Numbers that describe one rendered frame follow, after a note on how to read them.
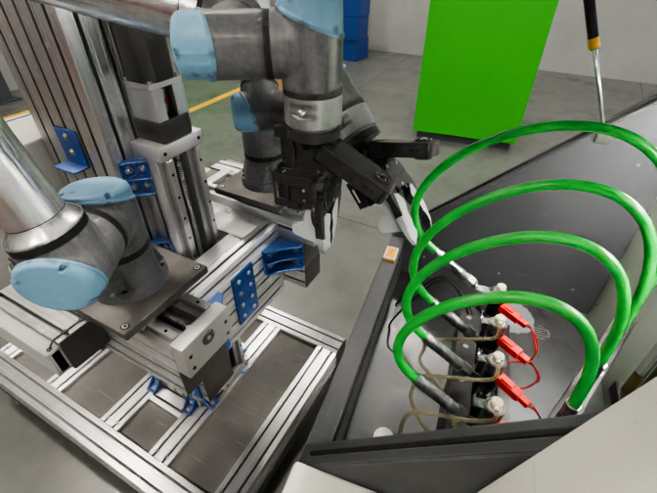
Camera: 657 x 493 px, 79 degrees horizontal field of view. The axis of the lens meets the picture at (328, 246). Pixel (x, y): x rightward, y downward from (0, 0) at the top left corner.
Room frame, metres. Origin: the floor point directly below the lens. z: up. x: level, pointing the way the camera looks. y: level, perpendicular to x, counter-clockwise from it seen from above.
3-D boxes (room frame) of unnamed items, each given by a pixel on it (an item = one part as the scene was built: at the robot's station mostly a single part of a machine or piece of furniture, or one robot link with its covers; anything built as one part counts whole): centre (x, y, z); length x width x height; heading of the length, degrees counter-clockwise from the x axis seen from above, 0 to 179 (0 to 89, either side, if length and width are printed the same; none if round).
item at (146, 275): (0.63, 0.42, 1.09); 0.15 x 0.15 x 0.10
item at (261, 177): (1.06, 0.18, 1.09); 0.15 x 0.15 x 0.10
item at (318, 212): (0.49, 0.01, 1.30); 0.05 x 0.02 x 0.09; 160
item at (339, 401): (0.61, -0.09, 0.87); 0.62 x 0.04 x 0.16; 160
